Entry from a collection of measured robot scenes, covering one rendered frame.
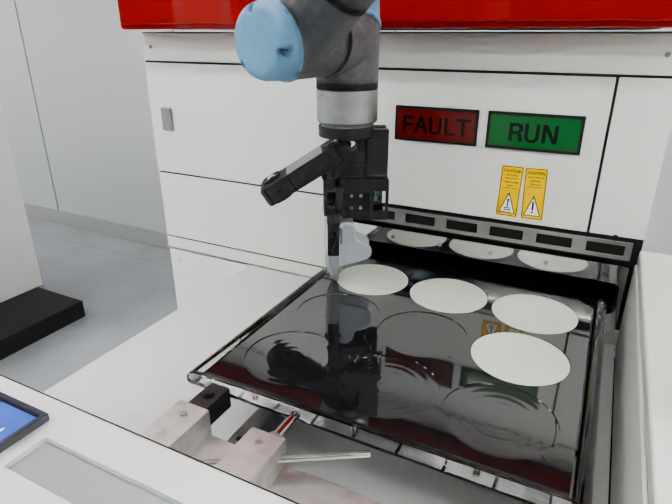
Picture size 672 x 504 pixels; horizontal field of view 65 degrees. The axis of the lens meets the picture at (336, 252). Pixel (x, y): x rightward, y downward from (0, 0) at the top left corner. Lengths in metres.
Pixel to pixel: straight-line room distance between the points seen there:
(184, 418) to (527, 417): 0.30
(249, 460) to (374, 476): 0.15
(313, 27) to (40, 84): 3.40
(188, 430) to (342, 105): 0.39
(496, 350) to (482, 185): 0.26
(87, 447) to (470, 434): 0.30
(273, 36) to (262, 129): 0.38
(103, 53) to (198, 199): 2.43
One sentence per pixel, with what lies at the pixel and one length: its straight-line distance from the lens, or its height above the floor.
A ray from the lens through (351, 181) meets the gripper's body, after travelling 0.66.
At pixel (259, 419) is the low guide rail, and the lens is 0.58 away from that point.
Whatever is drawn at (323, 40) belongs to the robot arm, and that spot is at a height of 1.21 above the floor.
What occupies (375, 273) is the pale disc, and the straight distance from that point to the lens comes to 0.76.
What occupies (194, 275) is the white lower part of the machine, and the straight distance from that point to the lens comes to 1.10.
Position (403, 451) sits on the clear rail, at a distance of 0.47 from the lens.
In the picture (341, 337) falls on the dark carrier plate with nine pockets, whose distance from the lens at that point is 0.61.
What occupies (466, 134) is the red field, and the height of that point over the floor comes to 1.09.
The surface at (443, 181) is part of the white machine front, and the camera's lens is 0.78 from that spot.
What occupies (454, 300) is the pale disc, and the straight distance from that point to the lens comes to 0.70.
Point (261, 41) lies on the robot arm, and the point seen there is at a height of 1.21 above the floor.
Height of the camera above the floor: 1.22
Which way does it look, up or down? 22 degrees down
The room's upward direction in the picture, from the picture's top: straight up
